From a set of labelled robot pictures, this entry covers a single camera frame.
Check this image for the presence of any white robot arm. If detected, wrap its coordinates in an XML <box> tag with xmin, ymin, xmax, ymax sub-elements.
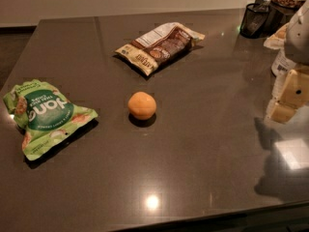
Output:
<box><xmin>264</xmin><ymin>0</ymin><xmax>309</xmax><ymax>123</ymax></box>

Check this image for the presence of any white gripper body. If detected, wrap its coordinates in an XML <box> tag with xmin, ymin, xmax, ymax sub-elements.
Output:
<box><xmin>272</xmin><ymin>66</ymin><xmax>309</xmax><ymax>109</ymax></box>

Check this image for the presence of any orange fruit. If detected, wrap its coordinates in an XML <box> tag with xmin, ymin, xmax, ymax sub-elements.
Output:
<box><xmin>127</xmin><ymin>92</ymin><xmax>156</xmax><ymax>120</ymax></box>

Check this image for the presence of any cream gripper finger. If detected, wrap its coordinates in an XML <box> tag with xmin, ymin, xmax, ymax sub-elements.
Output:
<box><xmin>267</xmin><ymin>100</ymin><xmax>296</xmax><ymax>124</ymax></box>

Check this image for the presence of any cream snack bag at right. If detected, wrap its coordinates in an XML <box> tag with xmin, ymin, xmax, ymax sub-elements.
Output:
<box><xmin>264</xmin><ymin>23</ymin><xmax>288</xmax><ymax>49</ymax></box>

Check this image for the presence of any green chip bag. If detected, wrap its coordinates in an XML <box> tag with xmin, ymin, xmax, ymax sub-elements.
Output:
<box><xmin>3</xmin><ymin>79</ymin><xmax>98</xmax><ymax>161</ymax></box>

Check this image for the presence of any brown chip bag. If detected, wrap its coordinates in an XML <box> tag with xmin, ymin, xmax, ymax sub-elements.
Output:
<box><xmin>116</xmin><ymin>22</ymin><xmax>205</xmax><ymax>76</ymax></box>

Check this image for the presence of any white labelled container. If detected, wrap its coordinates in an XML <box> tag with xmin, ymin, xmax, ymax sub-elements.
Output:
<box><xmin>271</xmin><ymin>49</ymin><xmax>295</xmax><ymax>76</ymax></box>

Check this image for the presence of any black mesh pen cup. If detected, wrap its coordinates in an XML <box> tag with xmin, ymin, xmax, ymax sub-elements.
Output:
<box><xmin>239</xmin><ymin>3</ymin><xmax>269</xmax><ymax>39</ymax></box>

